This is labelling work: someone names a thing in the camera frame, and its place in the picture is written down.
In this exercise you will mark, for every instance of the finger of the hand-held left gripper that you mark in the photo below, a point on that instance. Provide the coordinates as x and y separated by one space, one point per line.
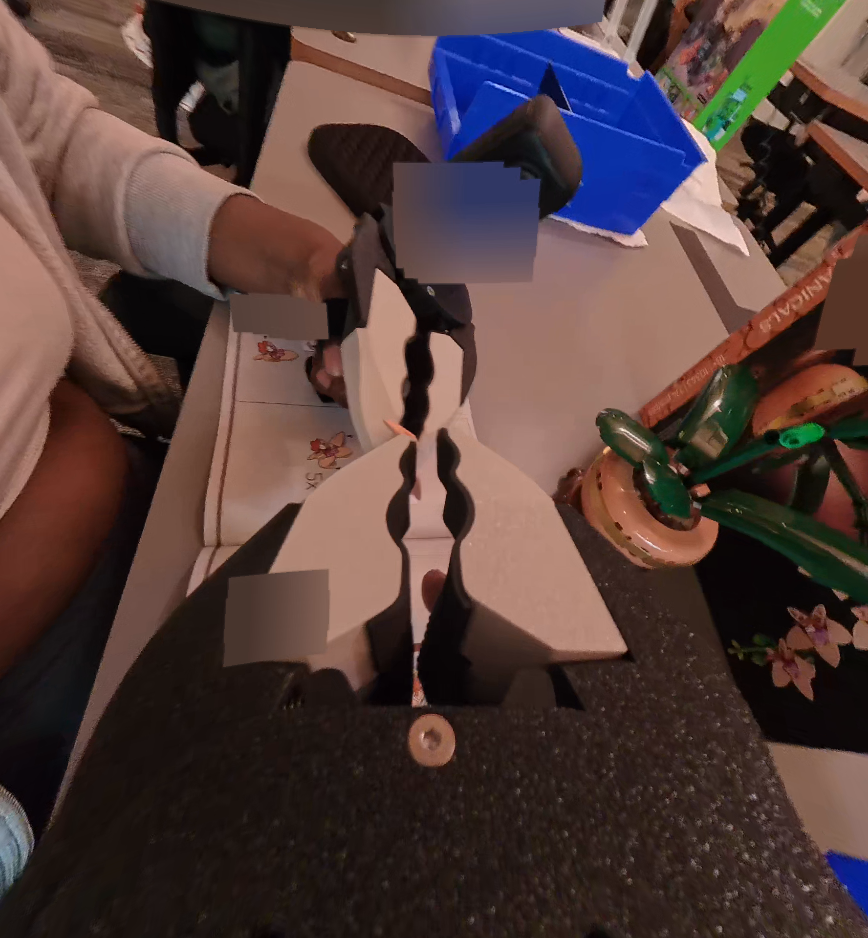
450 381
379 366

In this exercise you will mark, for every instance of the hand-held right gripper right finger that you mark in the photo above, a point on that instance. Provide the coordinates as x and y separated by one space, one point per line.
529 579

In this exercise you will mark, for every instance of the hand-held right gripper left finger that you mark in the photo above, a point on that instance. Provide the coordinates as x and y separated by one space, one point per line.
346 549

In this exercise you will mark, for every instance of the person's left forearm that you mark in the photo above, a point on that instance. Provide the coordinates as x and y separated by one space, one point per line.
163 209

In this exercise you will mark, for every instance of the white desk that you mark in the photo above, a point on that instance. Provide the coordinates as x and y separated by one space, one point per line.
588 330

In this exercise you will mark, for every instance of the person's left hand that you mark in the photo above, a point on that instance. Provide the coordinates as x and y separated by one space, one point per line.
295 253

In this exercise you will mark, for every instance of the black honeycomb cushion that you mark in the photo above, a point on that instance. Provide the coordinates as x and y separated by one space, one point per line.
353 161

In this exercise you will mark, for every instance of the orchid instruction booklet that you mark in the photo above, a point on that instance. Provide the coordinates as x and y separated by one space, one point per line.
273 454

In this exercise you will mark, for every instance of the brick orchid plant model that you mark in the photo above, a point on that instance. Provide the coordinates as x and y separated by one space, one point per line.
639 513

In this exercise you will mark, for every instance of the wood-edged table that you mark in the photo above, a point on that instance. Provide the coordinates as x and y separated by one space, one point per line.
361 73

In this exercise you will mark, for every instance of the black orchid set box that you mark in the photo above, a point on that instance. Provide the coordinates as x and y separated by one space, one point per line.
771 681

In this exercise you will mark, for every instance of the blue plastic bin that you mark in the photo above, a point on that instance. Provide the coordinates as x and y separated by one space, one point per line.
624 146

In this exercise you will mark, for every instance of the white tissue paper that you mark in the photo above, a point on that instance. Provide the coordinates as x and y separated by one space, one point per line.
705 212

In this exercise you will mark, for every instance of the person's leg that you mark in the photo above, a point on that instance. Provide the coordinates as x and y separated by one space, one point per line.
38 527

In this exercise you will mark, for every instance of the person's torso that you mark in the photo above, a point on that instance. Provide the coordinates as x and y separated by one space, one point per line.
9 330

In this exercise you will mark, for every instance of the colourful toy box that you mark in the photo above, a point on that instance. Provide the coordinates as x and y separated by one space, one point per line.
705 66

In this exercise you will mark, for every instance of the green cardboard box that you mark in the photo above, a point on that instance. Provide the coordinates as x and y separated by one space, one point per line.
764 66

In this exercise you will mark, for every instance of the wooden table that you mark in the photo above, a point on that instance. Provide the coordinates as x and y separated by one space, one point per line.
844 91
859 165

